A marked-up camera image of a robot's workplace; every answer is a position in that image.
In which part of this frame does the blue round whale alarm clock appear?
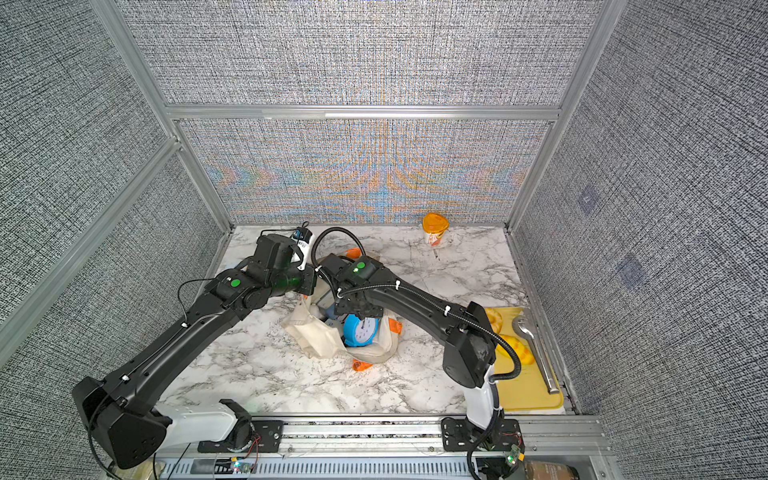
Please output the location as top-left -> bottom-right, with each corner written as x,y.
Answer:
343,314 -> 380,348

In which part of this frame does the yellow cutting board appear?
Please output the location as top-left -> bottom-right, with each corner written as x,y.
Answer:
494,307 -> 564,414

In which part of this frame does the bundt cake toy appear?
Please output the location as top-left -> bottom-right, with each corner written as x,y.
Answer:
485,308 -> 504,334

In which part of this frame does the cup with orange lid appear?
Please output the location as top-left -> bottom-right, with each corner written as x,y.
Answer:
422,212 -> 450,247

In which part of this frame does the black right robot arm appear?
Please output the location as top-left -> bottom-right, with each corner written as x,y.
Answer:
316,255 -> 522,430

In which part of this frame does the beige canvas tote bag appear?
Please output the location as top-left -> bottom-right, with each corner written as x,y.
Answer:
281,279 -> 403,371

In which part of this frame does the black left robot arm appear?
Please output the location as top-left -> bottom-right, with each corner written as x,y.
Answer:
72,226 -> 316,469

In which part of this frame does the yellow bread loaf toy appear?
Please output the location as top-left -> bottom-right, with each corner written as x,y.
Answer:
501,335 -> 535,366

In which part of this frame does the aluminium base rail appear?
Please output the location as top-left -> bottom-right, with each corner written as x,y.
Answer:
157,414 -> 622,479

